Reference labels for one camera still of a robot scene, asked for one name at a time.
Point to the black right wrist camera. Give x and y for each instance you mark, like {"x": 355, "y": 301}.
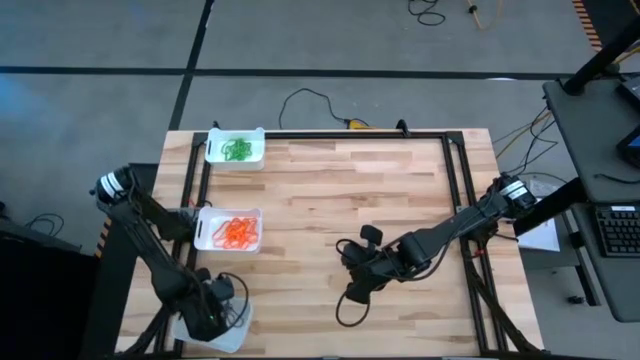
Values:
{"x": 356, "y": 252}

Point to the orange black striped platform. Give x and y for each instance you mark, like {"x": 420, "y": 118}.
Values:
{"x": 615, "y": 12}

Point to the yellow plug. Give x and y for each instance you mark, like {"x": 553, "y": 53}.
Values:
{"x": 357, "y": 123}

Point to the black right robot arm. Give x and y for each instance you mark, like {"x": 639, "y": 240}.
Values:
{"x": 465, "y": 220}

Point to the black diagonal pole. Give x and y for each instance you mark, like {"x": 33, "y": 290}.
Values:
{"x": 600, "y": 60}

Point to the small black floor object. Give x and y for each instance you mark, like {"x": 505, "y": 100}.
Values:
{"x": 576, "y": 300}

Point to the green rubber band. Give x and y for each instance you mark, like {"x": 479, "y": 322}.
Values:
{"x": 244, "y": 149}
{"x": 231, "y": 150}

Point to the black aluminium rig frame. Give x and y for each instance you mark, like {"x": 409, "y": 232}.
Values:
{"x": 350, "y": 134}

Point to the grey desk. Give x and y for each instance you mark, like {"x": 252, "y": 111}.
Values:
{"x": 590, "y": 140}

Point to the white plastic basket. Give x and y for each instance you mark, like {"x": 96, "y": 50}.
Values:
{"x": 250, "y": 162}
{"x": 205, "y": 242}
{"x": 235, "y": 340}

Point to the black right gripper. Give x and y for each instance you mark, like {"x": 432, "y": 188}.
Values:
{"x": 372, "y": 270}

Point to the white paper sheet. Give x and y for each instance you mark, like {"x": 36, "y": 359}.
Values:
{"x": 542, "y": 242}

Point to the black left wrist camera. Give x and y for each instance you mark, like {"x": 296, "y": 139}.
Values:
{"x": 223, "y": 288}

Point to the black keyboard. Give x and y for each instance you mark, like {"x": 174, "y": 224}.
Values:
{"x": 620, "y": 231}

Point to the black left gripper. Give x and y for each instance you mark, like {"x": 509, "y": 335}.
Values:
{"x": 205, "y": 320}

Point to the black cabinet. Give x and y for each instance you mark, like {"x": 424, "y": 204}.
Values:
{"x": 45, "y": 300}

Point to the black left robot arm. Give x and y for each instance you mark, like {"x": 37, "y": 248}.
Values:
{"x": 150, "y": 235}

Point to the clear plastic bag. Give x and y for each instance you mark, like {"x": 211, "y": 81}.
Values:
{"x": 542, "y": 187}

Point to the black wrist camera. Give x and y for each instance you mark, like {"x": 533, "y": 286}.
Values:
{"x": 356, "y": 252}
{"x": 223, "y": 288}

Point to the black flat device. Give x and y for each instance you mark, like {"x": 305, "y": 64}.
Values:
{"x": 630, "y": 87}

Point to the black tablet blue screen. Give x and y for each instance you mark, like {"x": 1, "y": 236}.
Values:
{"x": 631, "y": 147}

